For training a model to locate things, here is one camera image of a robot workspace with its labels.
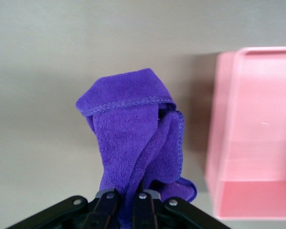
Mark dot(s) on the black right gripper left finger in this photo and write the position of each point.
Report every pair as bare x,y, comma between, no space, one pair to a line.
102,212

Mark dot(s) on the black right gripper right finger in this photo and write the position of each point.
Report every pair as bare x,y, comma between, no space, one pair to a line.
145,214

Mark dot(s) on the purple microfibre cloth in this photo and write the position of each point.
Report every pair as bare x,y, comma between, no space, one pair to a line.
124,133

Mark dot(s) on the pink plastic bin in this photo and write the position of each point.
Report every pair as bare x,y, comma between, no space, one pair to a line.
252,119

